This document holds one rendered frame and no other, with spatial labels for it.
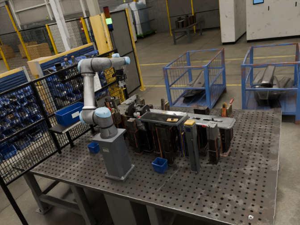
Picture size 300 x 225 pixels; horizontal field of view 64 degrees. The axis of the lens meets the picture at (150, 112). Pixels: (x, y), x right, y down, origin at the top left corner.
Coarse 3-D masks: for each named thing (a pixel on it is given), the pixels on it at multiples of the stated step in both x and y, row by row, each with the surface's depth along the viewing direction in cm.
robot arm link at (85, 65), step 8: (80, 64) 192; (88, 64) 189; (80, 72) 196; (88, 72) 191; (88, 80) 193; (88, 88) 193; (88, 96) 193; (88, 104) 193; (80, 112) 195; (88, 112) 191; (80, 120) 194; (88, 120) 191
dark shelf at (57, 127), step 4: (108, 96) 308; (112, 96) 305; (100, 100) 300; (104, 100) 297; (100, 104) 287; (104, 104) 284; (72, 124) 249; (76, 124) 252; (52, 128) 250; (56, 128) 248; (60, 128) 246; (64, 128) 244; (68, 128) 244; (52, 132) 247; (56, 132) 242; (60, 132) 237; (64, 132) 241
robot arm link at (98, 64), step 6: (96, 60) 188; (102, 60) 190; (108, 60) 194; (114, 60) 204; (120, 60) 213; (126, 60) 222; (96, 66) 188; (102, 66) 190; (108, 66) 194; (114, 66) 207
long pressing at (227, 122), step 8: (120, 112) 261; (160, 112) 242; (168, 112) 238; (176, 112) 235; (184, 112) 232; (200, 120) 212; (216, 120) 207; (224, 120) 204; (232, 120) 202; (224, 128) 193
